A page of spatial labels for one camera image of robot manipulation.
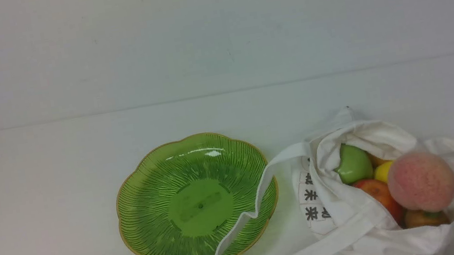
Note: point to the green apple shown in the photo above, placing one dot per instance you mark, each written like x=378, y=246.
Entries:
x=354, y=165

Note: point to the red apple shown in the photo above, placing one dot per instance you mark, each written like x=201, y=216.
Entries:
x=380, y=192

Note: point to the yellow lemon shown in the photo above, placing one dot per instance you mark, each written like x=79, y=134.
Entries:
x=381, y=172

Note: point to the white cloth tote bag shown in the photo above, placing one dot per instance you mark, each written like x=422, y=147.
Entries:
x=362, y=225

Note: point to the pink fuzzy peach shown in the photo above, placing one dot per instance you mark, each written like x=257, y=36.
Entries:
x=421, y=181

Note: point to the brown kiwi fruit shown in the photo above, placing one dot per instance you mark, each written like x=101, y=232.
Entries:
x=418, y=218

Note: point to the orange fruit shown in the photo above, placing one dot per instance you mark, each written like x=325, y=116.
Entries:
x=375, y=161

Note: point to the green glass fruit plate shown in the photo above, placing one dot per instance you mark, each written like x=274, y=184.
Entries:
x=185, y=196

